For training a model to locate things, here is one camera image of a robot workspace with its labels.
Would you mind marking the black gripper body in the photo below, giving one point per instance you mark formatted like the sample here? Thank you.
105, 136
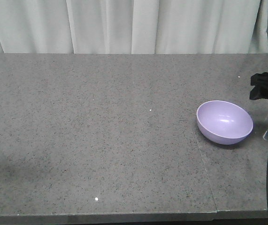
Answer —
260, 86

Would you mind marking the purple plastic bowl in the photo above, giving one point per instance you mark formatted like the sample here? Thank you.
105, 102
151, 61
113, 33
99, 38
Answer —
223, 122

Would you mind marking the white curtain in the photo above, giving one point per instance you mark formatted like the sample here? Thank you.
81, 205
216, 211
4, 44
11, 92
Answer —
134, 26

